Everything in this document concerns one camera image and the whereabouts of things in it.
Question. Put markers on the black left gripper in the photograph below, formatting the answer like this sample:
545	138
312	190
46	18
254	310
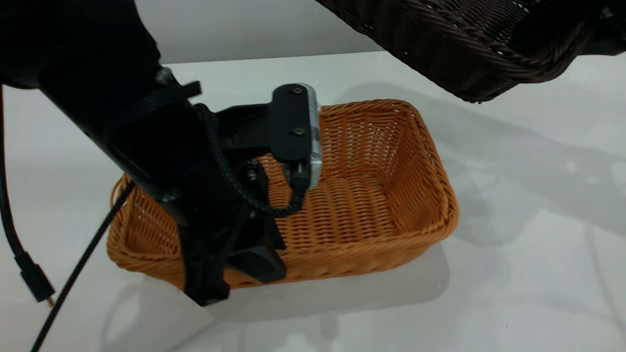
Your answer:
220	215

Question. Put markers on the light brown wicker basket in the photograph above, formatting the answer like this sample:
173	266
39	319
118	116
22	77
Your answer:
367	210

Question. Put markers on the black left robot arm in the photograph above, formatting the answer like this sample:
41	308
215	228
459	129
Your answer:
88	58

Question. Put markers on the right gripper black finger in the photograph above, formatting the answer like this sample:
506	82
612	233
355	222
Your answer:
609	41

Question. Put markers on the dark brown wicker basket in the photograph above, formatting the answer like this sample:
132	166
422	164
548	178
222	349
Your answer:
440	54

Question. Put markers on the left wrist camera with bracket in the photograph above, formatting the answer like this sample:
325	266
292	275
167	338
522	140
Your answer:
291	122

